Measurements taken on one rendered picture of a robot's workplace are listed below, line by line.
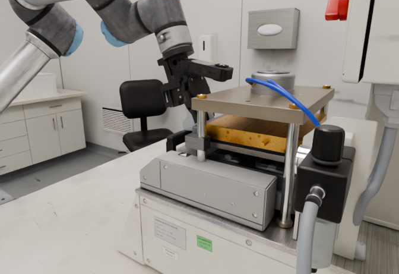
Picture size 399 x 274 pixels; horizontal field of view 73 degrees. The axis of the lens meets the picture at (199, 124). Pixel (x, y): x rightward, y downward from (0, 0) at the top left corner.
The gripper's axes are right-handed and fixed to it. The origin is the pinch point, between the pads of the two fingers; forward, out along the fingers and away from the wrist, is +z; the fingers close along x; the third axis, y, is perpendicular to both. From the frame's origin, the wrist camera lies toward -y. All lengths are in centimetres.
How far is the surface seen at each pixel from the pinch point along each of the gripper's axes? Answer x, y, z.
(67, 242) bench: 21.3, 33.2, 15.0
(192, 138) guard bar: 13.7, -5.7, -2.0
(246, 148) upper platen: 10.2, -13.1, 2.1
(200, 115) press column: 13.3, -8.3, -5.4
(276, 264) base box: 17.0, -16.3, 17.7
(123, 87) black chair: -106, 144, -41
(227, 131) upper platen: 10.3, -10.5, -1.5
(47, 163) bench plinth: -84, 269, 4
